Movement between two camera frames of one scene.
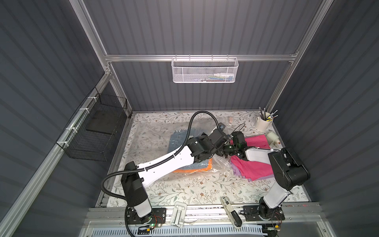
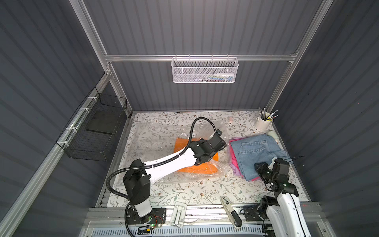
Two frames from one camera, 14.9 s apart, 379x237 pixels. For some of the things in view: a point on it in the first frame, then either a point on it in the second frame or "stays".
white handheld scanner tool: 234,216 stays
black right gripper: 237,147 -> 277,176
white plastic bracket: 178,216 stays
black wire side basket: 92,133 stays
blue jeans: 177,139 -> 251,149
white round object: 273,138 stays
